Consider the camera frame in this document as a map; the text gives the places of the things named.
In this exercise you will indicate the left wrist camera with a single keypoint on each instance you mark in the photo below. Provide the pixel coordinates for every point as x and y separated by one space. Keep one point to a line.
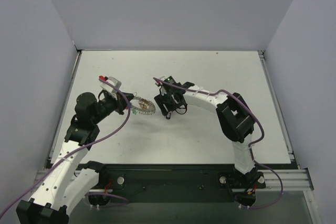
110 86

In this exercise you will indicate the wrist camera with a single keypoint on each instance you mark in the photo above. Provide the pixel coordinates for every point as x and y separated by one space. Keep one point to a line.
158 83
110 86

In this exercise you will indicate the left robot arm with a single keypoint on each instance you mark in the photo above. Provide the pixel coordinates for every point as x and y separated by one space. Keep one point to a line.
59 193

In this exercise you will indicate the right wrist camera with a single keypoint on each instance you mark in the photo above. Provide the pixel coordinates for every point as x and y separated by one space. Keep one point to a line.
158 83

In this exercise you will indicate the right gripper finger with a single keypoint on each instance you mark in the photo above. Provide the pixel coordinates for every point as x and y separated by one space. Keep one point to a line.
161 105
178 99

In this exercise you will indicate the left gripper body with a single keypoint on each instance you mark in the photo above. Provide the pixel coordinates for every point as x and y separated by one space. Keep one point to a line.
122 103

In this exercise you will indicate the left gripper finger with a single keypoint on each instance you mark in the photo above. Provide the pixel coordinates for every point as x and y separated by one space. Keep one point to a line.
127 96
124 106

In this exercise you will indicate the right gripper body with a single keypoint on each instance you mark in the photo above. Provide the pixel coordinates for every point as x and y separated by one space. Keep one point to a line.
169 100

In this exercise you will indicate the metal keyring disc with rings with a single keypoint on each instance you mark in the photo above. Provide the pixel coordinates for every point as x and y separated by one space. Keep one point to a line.
135 106

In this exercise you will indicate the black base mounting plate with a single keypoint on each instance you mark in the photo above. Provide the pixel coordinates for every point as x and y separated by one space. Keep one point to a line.
120 184

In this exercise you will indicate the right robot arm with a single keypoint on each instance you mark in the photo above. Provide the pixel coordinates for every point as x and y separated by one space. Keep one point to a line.
233 114

